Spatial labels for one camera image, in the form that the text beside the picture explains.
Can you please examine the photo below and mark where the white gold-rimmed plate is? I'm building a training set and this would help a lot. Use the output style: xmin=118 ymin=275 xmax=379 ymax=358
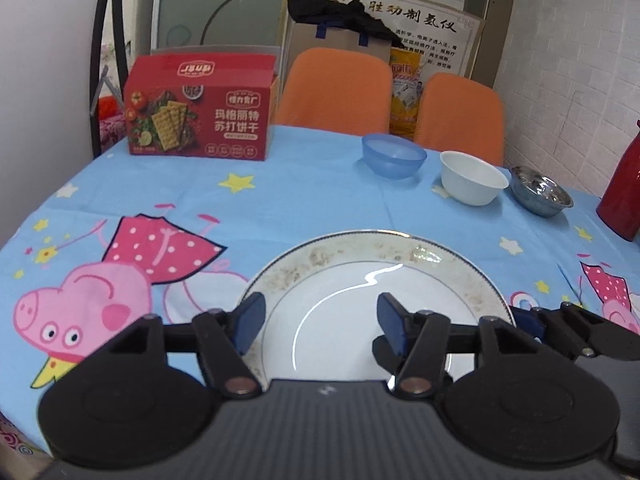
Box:
xmin=244 ymin=230 xmax=513 ymax=386

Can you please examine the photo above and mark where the left orange chair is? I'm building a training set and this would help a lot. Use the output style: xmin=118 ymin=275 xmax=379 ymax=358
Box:
xmin=274 ymin=48 xmax=393 ymax=136

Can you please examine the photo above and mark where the black metal rack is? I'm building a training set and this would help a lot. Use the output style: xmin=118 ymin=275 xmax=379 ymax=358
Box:
xmin=88 ymin=0 xmax=132 ymax=161

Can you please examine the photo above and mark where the blue cartoon tablecloth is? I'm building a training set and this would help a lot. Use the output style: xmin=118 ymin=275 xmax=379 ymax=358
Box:
xmin=1 ymin=127 xmax=639 ymax=445

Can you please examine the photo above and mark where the black cloth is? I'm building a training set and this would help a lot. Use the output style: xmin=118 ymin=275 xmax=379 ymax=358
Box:
xmin=288 ymin=0 xmax=404 ymax=49

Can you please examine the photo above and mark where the yellow snack bag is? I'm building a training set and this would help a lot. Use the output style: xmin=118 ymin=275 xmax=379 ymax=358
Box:
xmin=390 ymin=48 xmax=422 ymax=140

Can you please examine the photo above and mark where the stainless steel bowl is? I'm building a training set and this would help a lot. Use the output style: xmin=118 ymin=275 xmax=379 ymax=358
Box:
xmin=510 ymin=166 xmax=574 ymax=218

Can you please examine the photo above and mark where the orange chair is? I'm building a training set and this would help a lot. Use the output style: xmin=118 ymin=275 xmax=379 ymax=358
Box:
xmin=413 ymin=73 xmax=506 ymax=166
xmin=274 ymin=48 xmax=393 ymax=136

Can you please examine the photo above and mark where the red thermos jug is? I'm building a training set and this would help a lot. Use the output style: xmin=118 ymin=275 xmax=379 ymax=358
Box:
xmin=596 ymin=133 xmax=640 ymax=242

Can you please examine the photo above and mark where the white poster board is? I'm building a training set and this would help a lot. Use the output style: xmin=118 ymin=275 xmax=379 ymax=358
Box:
xmin=328 ymin=0 xmax=484 ymax=80

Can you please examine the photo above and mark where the blue plastic bowl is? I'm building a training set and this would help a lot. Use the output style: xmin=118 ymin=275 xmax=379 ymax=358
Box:
xmin=361 ymin=133 xmax=427 ymax=180

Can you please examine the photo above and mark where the white bowl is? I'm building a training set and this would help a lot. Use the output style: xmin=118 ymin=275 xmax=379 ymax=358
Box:
xmin=439 ymin=151 xmax=510 ymax=207

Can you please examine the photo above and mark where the red cracker box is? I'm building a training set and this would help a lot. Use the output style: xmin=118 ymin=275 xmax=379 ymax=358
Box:
xmin=124 ymin=52 xmax=279 ymax=160

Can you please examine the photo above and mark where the right orange chair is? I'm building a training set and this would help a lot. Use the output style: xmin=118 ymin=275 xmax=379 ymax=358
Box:
xmin=413 ymin=73 xmax=506 ymax=166

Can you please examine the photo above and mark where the brown cardboard box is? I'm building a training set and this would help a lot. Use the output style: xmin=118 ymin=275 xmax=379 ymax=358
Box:
xmin=282 ymin=22 xmax=392 ymax=77

